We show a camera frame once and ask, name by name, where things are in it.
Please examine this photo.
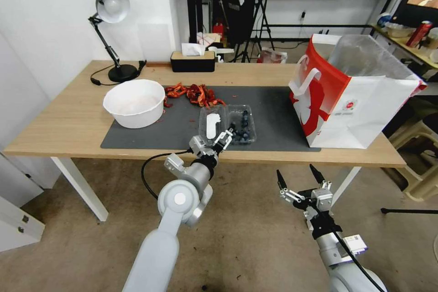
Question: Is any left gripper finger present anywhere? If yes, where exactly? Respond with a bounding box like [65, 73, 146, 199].
[219, 133, 237, 151]
[214, 127, 236, 146]

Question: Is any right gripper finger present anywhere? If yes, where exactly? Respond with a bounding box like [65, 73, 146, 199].
[276, 169, 306, 203]
[309, 164, 333, 192]

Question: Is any clear takeout container with blueberries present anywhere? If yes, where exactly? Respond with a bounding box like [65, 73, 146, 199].
[198, 104, 258, 146]

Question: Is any red and white takeout bag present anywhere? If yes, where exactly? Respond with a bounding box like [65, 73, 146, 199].
[288, 33, 428, 150]

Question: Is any black tissue box wooden lid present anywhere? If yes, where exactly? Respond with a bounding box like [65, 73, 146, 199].
[170, 50, 217, 73]

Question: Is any red plastic bag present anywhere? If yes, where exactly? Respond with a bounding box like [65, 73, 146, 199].
[257, 47, 288, 64]

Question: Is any dark grey desk mat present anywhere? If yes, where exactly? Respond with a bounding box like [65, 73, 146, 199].
[99, 85, 322, 153]

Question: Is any white round bowl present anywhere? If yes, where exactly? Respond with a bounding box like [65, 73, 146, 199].
[103, 79, 166, 130]

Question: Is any black floor stand bar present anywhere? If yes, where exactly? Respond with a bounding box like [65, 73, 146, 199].
[380, 207, 438, 215]

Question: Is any white tissue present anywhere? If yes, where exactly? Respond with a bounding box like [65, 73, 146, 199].
[181, 42, 206, 57]

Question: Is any brown cardboard box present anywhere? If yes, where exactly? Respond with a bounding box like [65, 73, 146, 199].
[196, 31, 224, 47]

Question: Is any beige plastic stool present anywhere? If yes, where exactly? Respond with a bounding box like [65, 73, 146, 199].
[389, 113, 438, 203]

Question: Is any red fire extinguisher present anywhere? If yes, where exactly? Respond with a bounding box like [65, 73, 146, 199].
[213, 22, 229, 39]

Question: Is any black tripod stand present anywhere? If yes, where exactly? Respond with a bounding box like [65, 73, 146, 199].
[234, 0, 276, 63]

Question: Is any wooden table with white legs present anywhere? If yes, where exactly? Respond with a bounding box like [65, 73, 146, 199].
[1, 60, 407, 223]

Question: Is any yellow side table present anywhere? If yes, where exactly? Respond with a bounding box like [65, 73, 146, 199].
[370, 23, 438, 65]

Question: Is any black desk lamp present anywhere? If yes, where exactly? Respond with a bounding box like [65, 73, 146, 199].
[88, 0, 139, 83]

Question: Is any red drink can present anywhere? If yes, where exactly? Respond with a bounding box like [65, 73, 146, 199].
[406, 20, 433, 48]

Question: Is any white cabinet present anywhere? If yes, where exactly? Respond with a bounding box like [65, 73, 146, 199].
[0, 151, 46, 252]

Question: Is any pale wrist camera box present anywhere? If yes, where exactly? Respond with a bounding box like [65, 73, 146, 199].
[310, 188, 334, 210]
[188, 136, 210, 156]

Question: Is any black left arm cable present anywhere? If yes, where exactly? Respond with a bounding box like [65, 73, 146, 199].
[141, 149, 192, 201]

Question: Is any black lamp power cord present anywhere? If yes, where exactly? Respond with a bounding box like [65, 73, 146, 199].
[90, 60, 148, 87]

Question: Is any black metal frame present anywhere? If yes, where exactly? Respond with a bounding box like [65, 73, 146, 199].
[184, 0, 210, 43]

